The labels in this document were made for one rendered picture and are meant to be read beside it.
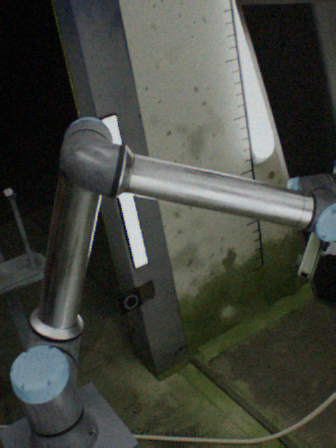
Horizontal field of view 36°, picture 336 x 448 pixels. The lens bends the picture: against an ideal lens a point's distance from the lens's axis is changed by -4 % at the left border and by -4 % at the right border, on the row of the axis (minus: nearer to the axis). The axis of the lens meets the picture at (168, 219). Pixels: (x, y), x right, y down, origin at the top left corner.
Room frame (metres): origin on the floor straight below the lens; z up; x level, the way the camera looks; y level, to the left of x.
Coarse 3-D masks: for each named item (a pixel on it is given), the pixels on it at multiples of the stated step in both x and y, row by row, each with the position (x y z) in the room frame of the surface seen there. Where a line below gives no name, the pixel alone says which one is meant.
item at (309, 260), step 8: (312, 240) 1.37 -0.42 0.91; (320, 240) 1.37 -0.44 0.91; (312, 248) 1.35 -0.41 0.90; (320, 248) 1.35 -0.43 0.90; (304, 256) 1.33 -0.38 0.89; (312, 256) 1.32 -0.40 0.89; (296, 264) 1.33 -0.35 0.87; (304, 264) 1.30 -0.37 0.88; (312, 264) 1.30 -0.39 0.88; (304, 272) 1.29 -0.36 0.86; (312, 272) 1.28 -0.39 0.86
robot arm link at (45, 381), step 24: (24, 360) 1.06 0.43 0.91; (48, 360) 1.05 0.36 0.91; (72, 360) 1.11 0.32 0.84; (24, 384) 0.98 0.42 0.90; (48, 384) 0.98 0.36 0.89; (72, 384) 1.03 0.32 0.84; (24, 408) 0.98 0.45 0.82; (48, 408) 0.96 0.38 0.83; (72, 408) 0.99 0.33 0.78; (48, 432) 0.96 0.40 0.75
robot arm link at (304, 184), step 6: (324, 174) 1.22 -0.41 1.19; (330, 174) 1.22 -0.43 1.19; (294, 180) 1.21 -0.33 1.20; (300, 180) 1.21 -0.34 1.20; (306, 180) 1.20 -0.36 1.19; (312, 180) 1.19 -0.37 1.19; (318, 180) 1.19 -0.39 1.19; (324, 180) 1.19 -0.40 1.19; (330, 180) 1.19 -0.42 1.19; (288, 186) 1.23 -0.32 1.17; (294, 186) 1.19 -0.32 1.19; (300, 186) 1.19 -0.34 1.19; (306, 186) 1.17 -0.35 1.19; (312, 186) 1.16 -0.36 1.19; (318, 186) 1.15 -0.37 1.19; (324, 186) 1.16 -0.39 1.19; (330, 186) 1.18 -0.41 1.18
